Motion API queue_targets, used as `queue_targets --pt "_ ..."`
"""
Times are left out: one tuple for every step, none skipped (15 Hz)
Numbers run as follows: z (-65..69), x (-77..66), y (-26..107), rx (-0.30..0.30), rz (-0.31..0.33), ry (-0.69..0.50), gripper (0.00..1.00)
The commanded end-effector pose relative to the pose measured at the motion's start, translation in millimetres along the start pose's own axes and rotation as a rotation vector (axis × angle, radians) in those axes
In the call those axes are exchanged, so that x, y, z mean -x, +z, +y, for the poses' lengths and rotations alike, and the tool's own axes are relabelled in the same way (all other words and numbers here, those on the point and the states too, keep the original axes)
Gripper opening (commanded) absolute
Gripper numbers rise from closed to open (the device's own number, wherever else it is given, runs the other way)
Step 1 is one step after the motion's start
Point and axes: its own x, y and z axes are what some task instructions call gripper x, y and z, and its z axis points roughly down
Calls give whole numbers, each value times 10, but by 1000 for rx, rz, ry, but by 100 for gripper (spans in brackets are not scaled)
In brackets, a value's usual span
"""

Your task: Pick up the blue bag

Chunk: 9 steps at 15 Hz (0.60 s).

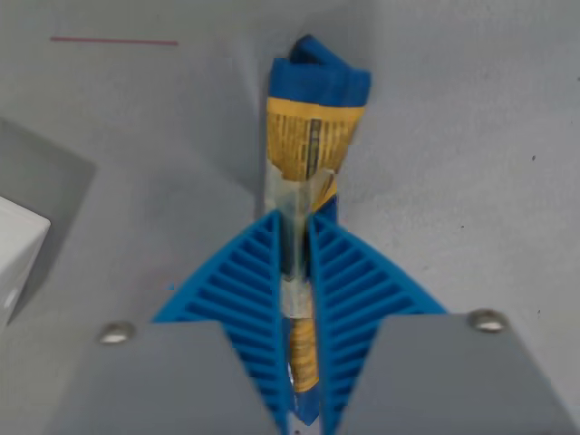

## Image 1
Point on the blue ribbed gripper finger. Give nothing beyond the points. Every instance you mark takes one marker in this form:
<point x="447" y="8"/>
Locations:
<point x="353" y="290"/>
<point x="254" y="281"/>

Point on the white wall power socket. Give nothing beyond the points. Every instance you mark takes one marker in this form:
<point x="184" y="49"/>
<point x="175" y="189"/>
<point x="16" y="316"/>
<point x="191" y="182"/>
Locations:
<point x="18" y="254"/>

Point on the blue and yellow bag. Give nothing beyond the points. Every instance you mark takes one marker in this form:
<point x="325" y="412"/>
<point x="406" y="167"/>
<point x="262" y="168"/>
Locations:
<point x="308" y="131"/>

